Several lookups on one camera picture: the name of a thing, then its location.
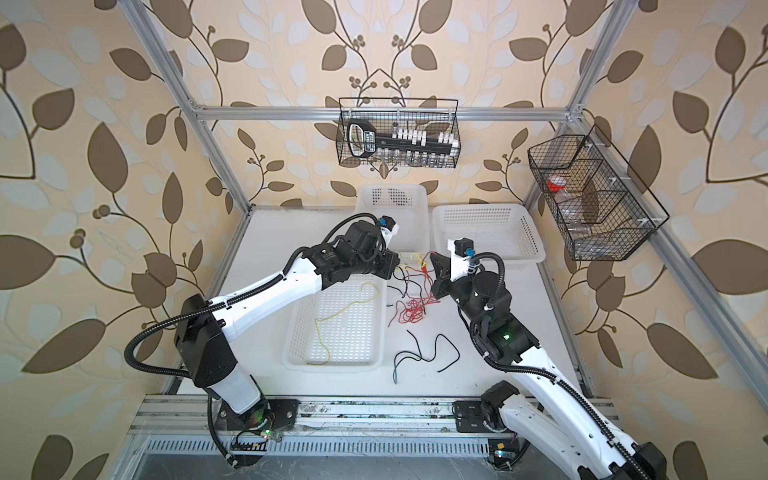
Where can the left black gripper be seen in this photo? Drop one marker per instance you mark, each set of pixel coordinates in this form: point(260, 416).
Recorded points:
point(390, 258)

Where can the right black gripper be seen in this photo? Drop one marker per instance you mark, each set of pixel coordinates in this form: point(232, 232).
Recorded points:
point(441, 289)

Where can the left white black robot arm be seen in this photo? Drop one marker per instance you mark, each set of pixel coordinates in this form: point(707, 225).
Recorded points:
point(203, 335)

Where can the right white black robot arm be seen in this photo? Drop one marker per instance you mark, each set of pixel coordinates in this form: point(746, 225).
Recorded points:
point(536, 400)

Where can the far middle white plastic basket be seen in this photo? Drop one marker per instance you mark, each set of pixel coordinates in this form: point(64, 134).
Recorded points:
point(407, 204)

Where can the white plastic basket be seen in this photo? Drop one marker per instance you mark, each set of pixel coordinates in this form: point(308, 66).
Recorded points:
point(407, 204)
point(505, 229)
point(340, 329)

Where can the far right white plastic basket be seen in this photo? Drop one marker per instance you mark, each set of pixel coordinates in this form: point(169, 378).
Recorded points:
point(505, 229)

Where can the near white plastic basket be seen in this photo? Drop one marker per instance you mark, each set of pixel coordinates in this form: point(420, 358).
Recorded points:
point(340, 329)

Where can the black tool with white sockets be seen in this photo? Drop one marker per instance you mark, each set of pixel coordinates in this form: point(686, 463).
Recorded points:
point(364, 140)

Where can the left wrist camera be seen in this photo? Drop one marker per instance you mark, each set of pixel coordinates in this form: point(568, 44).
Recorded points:
point(389, 229)

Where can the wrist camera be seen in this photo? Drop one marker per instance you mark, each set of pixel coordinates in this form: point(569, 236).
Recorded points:
point(389, 229)
point(461, 258)

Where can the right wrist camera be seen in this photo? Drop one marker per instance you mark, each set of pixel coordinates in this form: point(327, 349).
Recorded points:
point(461, 258)

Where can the black wire basket on back wall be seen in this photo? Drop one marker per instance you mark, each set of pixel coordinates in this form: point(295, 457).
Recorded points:
point(432, 114)

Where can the black wire basket on wall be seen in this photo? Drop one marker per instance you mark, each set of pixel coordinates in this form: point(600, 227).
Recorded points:
point(607, 210)
point(432, 114)

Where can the red item in wire basket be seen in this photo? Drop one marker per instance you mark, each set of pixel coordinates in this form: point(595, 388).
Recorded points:
point(556, 183)

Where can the black wire basket on right wall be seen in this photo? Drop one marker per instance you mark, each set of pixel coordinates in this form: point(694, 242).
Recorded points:
point(607, 210)

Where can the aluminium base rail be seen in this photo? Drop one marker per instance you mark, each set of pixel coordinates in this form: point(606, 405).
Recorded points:
point(323, 426)

